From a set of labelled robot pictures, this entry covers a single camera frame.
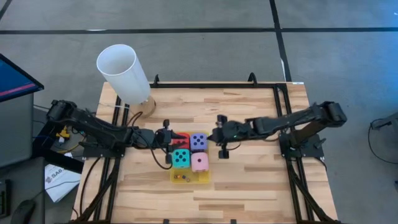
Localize round wooden lamp base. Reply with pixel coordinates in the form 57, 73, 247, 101
129, 95, 157, 119

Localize large red foam die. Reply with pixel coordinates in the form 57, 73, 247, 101
170, 133, 191, 151

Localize blue-screen monitor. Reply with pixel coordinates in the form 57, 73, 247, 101
0, 52, 45, 103

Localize large teal foam die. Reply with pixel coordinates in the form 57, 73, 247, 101
172, 148, 191, 169

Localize black metal table frame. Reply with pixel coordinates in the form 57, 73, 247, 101
70, 72, 341, 224

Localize black floor stand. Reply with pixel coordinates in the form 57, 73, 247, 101
32, 119, 85, 174

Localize white printed paper sheet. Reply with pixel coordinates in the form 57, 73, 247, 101
44, 163, 82, 203

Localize black keyboard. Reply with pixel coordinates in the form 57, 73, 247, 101
0, 179, 12, 218

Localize black computer mouse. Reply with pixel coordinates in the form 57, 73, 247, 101
11, 198, 36, 224

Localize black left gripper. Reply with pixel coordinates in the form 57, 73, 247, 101
154, 119, 187, 165

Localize black cable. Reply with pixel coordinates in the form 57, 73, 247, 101
79, 157, 103, 218
366, 118, 398, 165

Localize large pink foam die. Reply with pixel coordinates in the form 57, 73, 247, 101
190, 151, 210, 173

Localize yellow cable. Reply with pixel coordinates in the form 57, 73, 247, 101
55, 126, 88, 155

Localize white plastic cup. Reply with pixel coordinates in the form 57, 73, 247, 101
96, 44, 152, 105

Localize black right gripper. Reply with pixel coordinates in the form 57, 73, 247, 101
207, 114, 233, 160

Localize large lavender foam die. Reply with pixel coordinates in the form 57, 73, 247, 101
189, 133, 208, 152

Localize yellow translucent plastic bin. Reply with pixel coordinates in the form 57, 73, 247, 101
169, 130, 211, 184

